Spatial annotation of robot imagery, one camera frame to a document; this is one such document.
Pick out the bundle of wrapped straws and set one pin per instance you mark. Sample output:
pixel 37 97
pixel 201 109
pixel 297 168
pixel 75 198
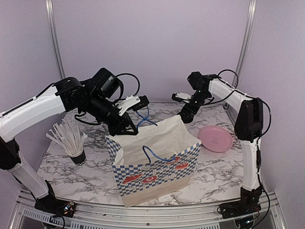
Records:
pixel 68 135

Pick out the aluminium frame post left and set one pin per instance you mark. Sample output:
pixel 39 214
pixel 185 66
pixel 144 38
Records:
pixel 54 37

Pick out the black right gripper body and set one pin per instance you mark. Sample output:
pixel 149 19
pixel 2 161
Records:
pixel 194 108

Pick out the aluminium frame post right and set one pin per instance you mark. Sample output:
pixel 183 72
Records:
pixel 247 35

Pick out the blue checkered paper bag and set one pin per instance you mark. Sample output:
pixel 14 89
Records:
pixel 157 161

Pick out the aluminium front rail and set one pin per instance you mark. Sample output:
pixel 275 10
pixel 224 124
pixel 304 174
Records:
pixel 106 216

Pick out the aluminium frame post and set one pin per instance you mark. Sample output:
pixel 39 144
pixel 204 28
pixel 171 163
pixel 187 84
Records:
pixel 54 37
pixel 247 35

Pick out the pink round plate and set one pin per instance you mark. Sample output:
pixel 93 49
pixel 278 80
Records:
pixel 215 138

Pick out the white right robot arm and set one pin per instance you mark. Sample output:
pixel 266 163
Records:
pixel 248 126

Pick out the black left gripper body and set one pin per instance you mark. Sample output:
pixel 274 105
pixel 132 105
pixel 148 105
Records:
pixel 99 106

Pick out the black cup holding straws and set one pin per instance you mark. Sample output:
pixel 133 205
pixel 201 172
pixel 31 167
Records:
pixel 79 159

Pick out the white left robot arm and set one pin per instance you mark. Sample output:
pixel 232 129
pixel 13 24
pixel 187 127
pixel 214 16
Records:
pixel 89 96

